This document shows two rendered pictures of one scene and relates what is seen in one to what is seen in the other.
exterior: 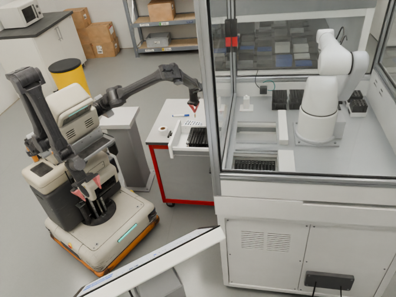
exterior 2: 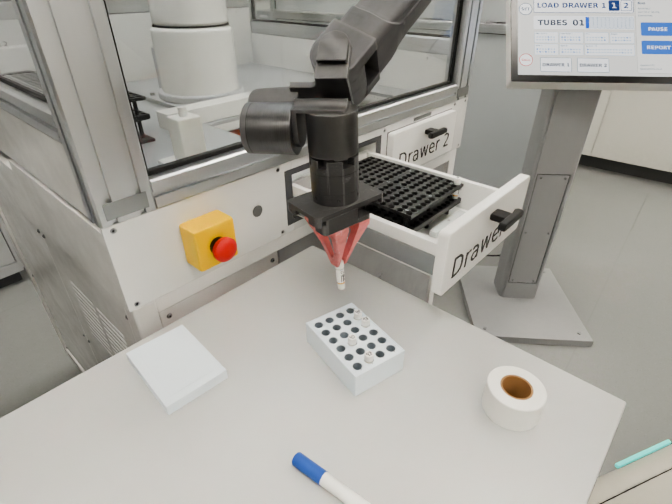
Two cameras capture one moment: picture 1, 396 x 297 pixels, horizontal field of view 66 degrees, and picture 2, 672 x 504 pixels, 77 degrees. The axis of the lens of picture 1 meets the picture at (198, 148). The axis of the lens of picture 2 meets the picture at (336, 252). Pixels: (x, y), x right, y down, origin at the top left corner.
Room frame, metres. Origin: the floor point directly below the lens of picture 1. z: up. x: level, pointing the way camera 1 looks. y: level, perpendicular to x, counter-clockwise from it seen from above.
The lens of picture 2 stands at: (2.31, 0.20, 1.23)
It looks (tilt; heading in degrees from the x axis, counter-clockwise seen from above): 33 degrees down; 208
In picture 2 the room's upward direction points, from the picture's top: straight up
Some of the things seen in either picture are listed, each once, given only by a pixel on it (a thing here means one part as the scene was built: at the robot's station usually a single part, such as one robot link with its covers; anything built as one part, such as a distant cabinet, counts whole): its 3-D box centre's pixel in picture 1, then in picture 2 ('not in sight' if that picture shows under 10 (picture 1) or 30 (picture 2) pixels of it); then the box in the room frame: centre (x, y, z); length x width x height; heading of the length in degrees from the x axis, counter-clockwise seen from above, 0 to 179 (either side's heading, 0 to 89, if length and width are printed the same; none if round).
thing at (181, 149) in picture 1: (207, 139); (383, 197); (1.60, -0.07, 0.86); 0.40 x 0.26 x 0.06; 76
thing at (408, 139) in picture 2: not in sight; (422, 142); (1.26, -0.09, 0.87); 0.29 x 0.02 x 0.11; 166
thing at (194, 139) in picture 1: (205, 139); (387, 197); (1.60, -0.06, 0.87); 0.22 x 0.18 x 0.06; 76
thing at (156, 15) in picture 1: (162, 10); not in sight; (5.65, 0.30, 0.72); 0.41 x 0.32 x 0.28; 79
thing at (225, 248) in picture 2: not in sight; (223, 248); (1.90, -0.21, 0.88); 0.04 x 0.03 x 0.04; 166
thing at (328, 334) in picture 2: (192, 126); (353, 345); (1.91, 0.02, 0.78); 0.12 x 0.08 x 0.04; 62
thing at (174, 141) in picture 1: (175, 138); (484, 229); (1.65, 0.14, 0.87); 0.29 x 0.02 x 0.11; 166
